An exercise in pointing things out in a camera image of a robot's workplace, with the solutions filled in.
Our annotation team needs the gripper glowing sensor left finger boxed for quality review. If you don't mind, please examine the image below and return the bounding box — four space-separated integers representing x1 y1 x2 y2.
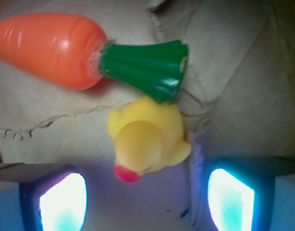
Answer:
0 163 87 231

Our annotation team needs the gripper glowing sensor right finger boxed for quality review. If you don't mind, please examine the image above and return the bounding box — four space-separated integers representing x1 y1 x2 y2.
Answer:
207 156 295 231

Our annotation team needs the yellow rubber duck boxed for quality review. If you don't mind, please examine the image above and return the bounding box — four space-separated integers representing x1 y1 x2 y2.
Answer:
108 97 192 183

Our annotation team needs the brown paper bag tray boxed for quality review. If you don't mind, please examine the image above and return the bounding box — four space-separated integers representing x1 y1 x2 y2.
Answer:
0 0 295 231

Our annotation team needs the orange plastic toy carrot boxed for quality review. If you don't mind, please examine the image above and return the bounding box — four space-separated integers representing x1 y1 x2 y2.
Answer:
0 13 189 104

